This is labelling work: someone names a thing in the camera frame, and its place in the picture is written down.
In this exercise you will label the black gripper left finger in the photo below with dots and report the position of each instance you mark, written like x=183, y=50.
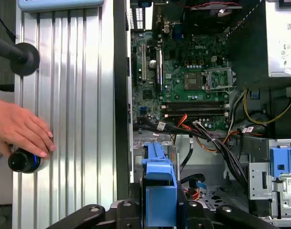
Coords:
x=93, y=214

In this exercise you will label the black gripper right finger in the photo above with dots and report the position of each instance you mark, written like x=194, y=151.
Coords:
x=231, y=214

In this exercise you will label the hard disk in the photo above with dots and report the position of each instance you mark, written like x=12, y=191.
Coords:
x=159, y=171

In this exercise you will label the metal disk bay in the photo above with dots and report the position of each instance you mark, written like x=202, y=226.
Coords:
x=207, y=162

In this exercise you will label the long narrow RAM slot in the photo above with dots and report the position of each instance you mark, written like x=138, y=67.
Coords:
x=195, y=111
x=195, y=107
x=195, y=103
x=195, y=114

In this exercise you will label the white expansion slot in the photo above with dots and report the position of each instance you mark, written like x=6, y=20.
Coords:
x=143, y=62

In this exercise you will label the person's bare hand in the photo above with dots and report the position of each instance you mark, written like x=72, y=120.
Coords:
x=19, y=128

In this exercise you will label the grey metal drive cage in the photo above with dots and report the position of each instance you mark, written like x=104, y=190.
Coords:
x=257, y=181

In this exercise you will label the black open PC case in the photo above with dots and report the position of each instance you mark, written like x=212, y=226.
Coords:
x=121, y=95

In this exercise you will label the CPU socket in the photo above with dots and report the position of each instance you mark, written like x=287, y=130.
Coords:
x=193, y=81

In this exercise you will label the metal socket cover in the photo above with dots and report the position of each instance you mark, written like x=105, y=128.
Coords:
x=218, y=69

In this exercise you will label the green Dell motherboard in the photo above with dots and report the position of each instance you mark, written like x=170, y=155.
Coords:
x=174, y=69

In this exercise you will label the black rod with round disc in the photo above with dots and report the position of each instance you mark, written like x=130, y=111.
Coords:
x=26, y=59

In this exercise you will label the grey power supply unit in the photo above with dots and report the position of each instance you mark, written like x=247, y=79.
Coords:
x=279, y=35

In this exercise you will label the black case fan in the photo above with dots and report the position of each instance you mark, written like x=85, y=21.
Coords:
x=207, y=19

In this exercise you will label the blue plastic drive bracket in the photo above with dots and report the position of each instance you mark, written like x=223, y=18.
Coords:
x=281, y=159

